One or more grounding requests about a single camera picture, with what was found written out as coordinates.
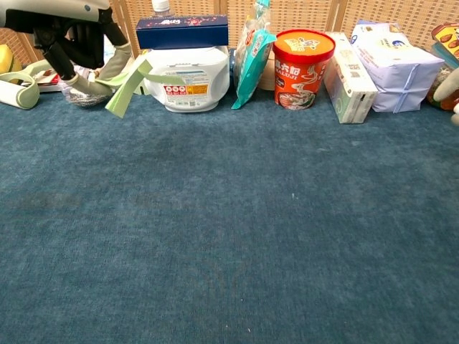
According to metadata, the green white lint roller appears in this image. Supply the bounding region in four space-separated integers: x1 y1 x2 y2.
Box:
0 59 58 110

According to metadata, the red white packet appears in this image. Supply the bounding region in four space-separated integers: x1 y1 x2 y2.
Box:
37 70 65 93

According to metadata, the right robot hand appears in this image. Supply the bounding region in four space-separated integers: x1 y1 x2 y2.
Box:
432 67 459 126

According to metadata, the red instant noodle cup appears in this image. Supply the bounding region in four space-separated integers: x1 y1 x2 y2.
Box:
272 29 336 111

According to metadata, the stack of paper cups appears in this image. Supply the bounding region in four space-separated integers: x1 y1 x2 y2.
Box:
102 34 121 62

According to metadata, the clear bottle with white cap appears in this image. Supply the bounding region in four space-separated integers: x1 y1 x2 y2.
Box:
151 0 175 19

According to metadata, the blue felt table cloth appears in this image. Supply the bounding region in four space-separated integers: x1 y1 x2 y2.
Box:
0 64 459 344

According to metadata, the silver foil bowl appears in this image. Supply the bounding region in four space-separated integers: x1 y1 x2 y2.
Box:
60 80 113 108

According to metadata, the nut snack box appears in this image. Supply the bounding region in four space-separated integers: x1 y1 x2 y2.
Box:
431 21 459 60

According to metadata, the rattan folding screen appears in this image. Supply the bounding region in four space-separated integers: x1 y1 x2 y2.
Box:
0 0 459 67

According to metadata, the white detergent container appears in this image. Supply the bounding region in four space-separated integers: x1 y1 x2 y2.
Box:
141 45 231 113

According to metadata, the green sticky note pad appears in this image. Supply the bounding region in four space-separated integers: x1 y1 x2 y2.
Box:
95 59 155 119

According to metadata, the teal snack bag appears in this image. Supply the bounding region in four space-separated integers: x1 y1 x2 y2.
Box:
230 0 277 110

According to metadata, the white tissue box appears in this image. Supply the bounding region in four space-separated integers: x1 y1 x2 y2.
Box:
323 32 379 125

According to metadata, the navy blue flat box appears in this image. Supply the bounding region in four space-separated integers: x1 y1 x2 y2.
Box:
136 14 230 50

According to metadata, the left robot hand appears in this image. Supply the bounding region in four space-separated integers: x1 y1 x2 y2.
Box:
0 0 133 97

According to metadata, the pale blue paper pack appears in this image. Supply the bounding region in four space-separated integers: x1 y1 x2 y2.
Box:
350 20 445 114

